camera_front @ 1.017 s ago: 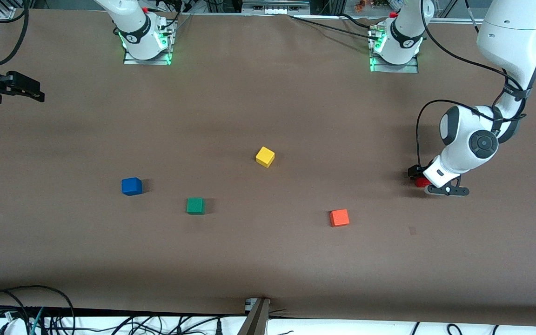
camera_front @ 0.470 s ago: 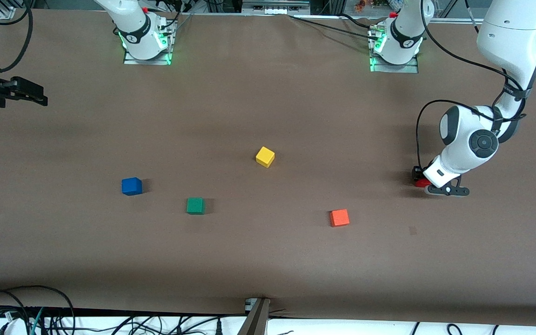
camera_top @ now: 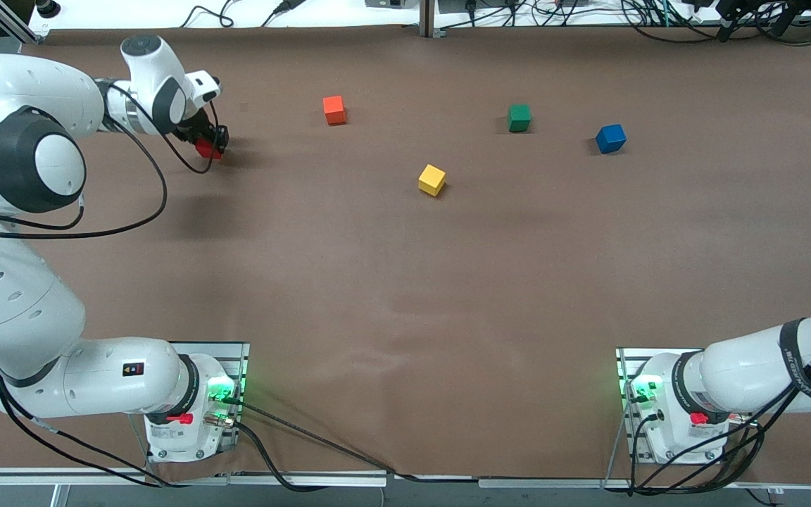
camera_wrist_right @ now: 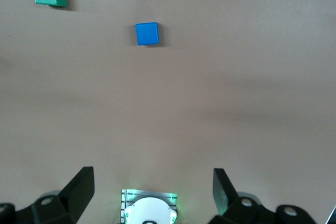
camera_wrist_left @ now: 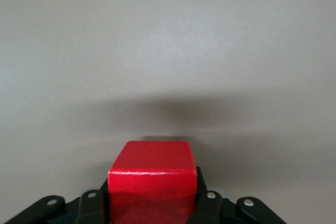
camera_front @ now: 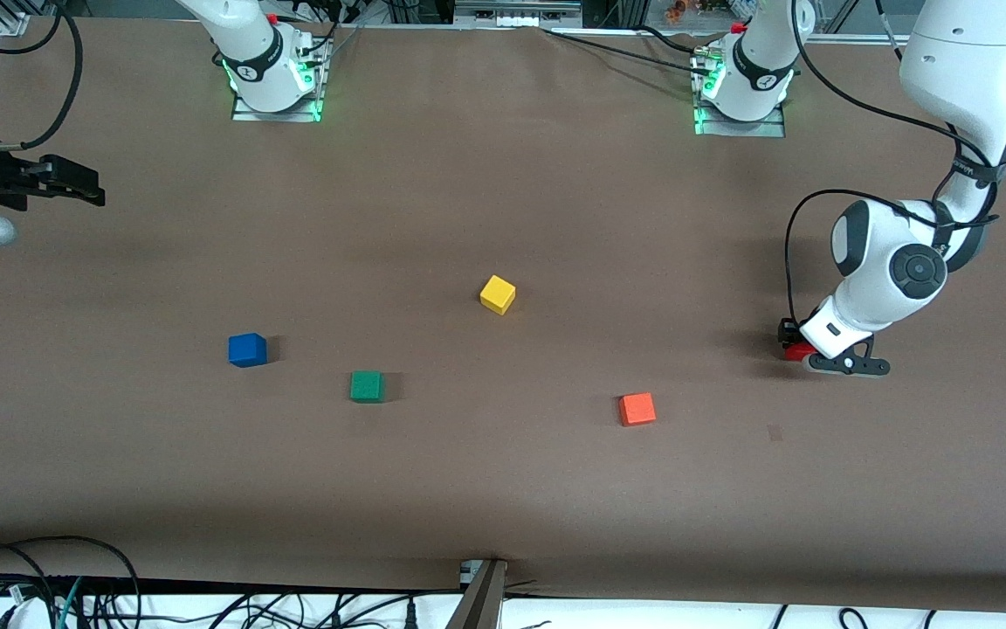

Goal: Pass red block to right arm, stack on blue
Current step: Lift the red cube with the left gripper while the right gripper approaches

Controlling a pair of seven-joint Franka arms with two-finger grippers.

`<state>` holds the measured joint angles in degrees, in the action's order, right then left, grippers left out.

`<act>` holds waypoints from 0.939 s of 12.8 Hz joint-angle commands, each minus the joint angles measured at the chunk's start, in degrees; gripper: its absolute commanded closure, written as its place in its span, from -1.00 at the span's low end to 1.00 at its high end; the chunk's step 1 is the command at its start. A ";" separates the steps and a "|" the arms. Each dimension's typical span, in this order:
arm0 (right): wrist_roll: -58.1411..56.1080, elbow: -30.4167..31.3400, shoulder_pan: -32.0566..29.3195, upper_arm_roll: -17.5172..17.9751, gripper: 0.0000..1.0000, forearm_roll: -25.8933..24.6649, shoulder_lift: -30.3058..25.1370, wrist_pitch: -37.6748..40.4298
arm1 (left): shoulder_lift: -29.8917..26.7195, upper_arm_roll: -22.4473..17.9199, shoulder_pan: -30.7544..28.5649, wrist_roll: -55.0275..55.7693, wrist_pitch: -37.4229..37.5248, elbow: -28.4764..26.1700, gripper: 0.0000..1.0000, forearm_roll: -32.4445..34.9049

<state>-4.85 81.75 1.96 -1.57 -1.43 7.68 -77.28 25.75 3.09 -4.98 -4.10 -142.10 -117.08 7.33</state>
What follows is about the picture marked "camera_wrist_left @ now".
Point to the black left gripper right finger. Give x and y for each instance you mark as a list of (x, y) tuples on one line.
[(210, 208)]

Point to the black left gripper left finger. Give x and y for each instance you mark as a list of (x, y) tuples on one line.
[(89, 208)]

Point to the red wooden block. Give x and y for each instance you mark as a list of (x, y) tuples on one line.
[(152, 187)]

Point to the brown table cover sheet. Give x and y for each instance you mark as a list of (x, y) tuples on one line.
[(157, 51)]

